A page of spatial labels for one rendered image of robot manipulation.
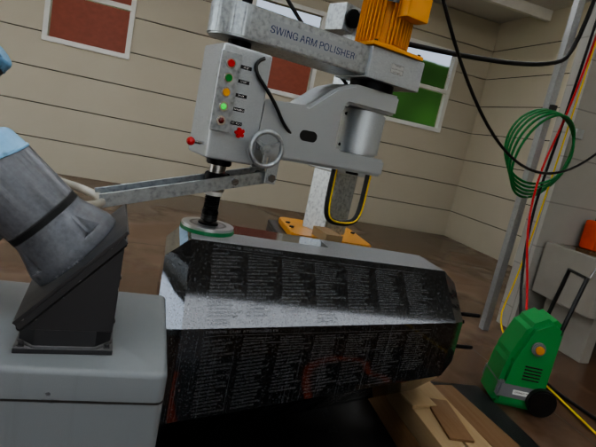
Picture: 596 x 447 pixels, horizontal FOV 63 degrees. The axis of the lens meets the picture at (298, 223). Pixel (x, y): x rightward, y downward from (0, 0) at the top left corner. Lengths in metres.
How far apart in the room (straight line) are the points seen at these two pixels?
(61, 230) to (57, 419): 0.33
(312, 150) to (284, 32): 0.47
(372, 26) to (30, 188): 1.66
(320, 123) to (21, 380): 1.48
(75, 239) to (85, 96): 7.15
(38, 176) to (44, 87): 7.20
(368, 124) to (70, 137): 6.41
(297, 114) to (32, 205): 1.24
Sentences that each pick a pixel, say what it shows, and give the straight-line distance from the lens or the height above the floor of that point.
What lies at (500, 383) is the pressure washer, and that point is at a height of 0.14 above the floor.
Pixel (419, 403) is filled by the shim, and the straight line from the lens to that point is 2.39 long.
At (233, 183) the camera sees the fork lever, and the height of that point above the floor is 1.08.
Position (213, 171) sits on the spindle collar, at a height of 1.11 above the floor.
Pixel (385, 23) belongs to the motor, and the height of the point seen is 1.85.
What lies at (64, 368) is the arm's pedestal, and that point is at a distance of 0.96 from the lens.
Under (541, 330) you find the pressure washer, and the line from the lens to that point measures 3.19.
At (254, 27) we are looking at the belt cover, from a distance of 1.90.
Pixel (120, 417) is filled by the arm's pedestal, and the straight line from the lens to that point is 0.99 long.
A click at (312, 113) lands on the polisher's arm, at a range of 2.02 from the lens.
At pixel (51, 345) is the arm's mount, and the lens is 1.00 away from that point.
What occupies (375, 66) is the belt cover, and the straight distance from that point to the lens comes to 2.16.
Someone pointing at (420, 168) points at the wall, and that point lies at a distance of 9.31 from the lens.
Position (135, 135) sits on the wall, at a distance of 8.04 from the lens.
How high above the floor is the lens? 1.32
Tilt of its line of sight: 10 degrees down
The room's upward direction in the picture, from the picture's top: 12 degrees clockwise
